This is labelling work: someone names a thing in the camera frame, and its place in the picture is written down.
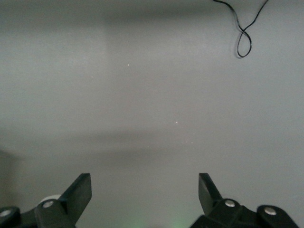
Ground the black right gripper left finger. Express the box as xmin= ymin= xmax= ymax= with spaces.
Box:
xmin=0 ymin=173 xmax=92 ymax=228

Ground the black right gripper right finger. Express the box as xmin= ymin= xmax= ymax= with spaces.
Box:
xmin=190 ymin=172 xmax=300 ymax=228

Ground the dark grey table mat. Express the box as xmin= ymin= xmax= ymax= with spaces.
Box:
xmin=0 ymin=0 xmax=304 ymax=228

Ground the thin black loose cable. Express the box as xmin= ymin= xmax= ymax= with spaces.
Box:
xmin=212 ymin=0 xmax=271 ymax=58

